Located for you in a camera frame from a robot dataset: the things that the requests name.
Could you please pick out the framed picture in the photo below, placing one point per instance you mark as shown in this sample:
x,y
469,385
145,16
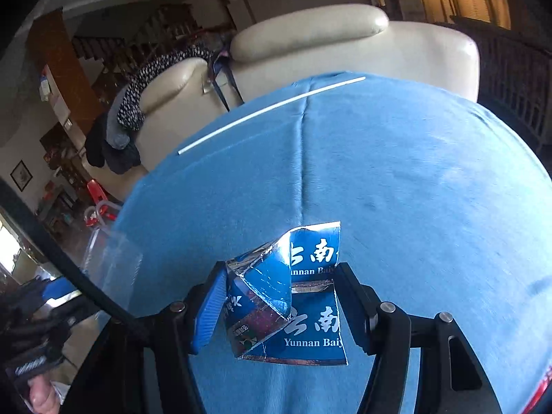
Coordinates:
x,y
21,175

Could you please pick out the blue torn carton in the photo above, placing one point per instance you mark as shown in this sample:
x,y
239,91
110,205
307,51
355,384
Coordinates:
x,y
267,284

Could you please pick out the blue cloth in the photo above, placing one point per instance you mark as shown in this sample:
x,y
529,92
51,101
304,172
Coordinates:
x,y
431,181

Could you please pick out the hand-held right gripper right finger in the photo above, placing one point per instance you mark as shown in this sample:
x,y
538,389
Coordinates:
x,y
358,310

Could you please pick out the cream leather sofa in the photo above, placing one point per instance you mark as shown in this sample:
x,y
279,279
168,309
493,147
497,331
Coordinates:
x,y
345,51

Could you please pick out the red plastic stool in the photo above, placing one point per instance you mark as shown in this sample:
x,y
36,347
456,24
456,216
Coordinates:
x,y
95,189

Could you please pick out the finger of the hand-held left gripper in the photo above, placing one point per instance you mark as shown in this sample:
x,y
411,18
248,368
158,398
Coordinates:
x,y
69,302

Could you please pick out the thin white strip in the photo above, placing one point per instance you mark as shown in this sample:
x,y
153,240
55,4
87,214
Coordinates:
x,y
276,104

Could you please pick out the red plastic object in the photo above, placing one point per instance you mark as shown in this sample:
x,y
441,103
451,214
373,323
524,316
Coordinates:
x,y
544,390

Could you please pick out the clear plastic bag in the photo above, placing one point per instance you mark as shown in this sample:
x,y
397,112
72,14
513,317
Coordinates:
x,y
112,263

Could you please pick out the black white speckled garment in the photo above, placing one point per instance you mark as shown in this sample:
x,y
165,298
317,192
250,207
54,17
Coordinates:
x,y
142,82

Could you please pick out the person's left hand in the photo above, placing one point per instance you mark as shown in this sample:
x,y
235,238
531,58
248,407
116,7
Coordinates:
x,y
41,399

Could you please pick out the dark wooden railing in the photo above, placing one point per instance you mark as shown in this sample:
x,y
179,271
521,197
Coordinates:
x,y
517,77

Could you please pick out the dark grey garment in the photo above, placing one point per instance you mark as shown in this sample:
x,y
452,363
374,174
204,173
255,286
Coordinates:
x,y
116,151

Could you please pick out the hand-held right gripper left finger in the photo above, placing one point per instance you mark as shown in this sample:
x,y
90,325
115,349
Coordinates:
x,y
211,306

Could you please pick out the wooden staircase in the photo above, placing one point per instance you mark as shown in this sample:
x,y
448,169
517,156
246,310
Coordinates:
x,y
142,39

